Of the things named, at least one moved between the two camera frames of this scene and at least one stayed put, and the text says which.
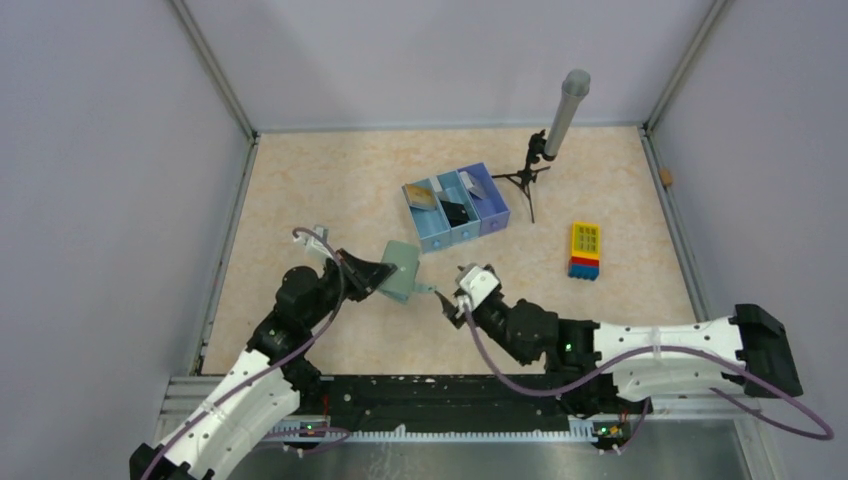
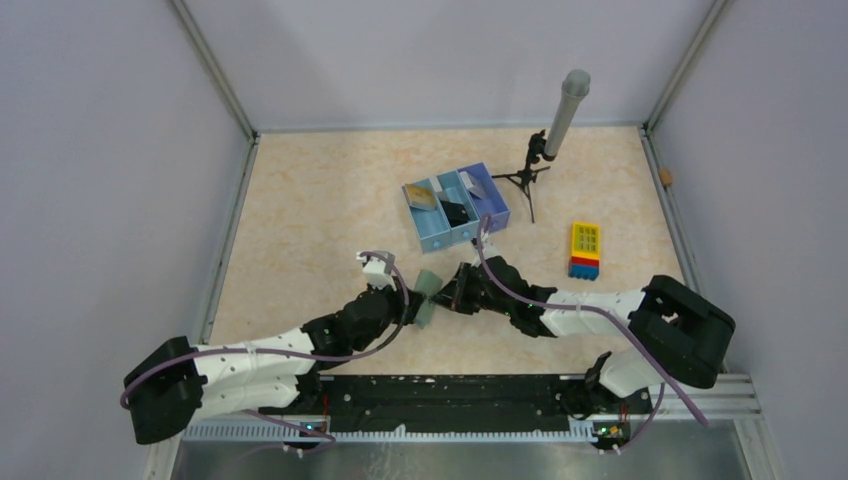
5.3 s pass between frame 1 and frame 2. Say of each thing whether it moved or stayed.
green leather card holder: moved
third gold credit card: stayed
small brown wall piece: stayed
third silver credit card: stayed
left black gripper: moved
